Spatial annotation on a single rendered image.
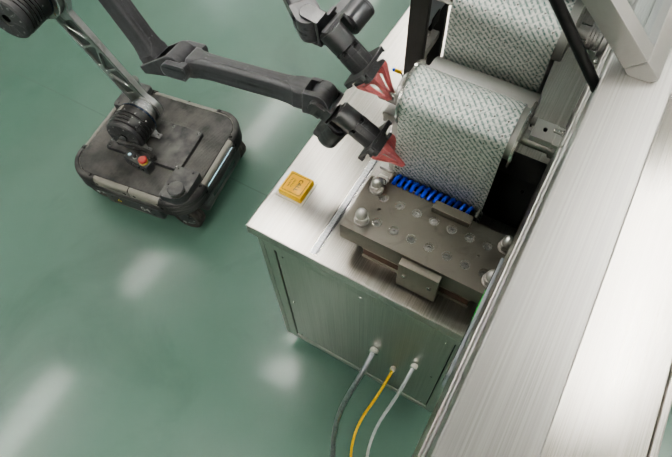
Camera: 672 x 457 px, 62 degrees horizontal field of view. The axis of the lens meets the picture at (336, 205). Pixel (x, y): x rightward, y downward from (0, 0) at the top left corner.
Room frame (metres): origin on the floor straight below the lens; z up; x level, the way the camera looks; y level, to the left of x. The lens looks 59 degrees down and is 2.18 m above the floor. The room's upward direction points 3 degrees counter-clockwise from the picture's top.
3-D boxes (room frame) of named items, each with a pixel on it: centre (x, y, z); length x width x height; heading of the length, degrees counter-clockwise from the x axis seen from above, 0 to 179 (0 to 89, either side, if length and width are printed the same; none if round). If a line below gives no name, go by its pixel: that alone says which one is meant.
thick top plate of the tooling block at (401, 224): (0.61, -0.22, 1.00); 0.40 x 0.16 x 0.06; 57
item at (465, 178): (0.73, -0.25, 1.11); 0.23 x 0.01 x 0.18; 57
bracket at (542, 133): (0.68, -0.43, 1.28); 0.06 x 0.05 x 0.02; 57
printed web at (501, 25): (0.89, -0.35, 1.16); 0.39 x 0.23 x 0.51; 147
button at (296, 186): (0.84, 0.10, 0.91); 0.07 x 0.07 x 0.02; 57
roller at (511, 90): (0.88, -0.35, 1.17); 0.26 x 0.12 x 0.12; 57
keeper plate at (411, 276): (0.52, -0.18, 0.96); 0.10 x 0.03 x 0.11; 57
